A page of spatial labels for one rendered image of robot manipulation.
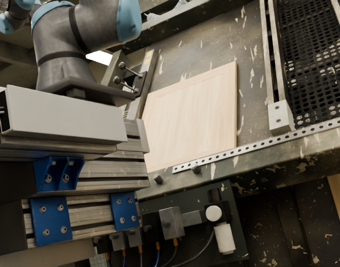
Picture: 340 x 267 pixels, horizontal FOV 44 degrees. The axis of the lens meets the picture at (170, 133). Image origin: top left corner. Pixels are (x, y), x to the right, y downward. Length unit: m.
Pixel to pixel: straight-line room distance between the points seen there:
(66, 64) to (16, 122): 0.38
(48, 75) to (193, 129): 0.77
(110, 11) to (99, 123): 0.31
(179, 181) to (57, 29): 0.64
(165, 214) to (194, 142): 0.37
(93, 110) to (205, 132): 0.85
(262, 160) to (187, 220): 0.29
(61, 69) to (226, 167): 0.62
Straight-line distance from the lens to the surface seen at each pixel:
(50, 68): 0.99
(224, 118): 1.57
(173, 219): 1.28
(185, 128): 1.64
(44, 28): 1.04
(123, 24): 0.98
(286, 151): 1.29
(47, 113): 0.68
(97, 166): 0.92
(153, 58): 2.25
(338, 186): 1.50
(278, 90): 1.48
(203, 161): 1.39
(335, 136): 1.28
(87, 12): 1.01
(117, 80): 1.97
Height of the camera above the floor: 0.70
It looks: 12 degrees up
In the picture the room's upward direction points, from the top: 13 degrees counter-clockwise
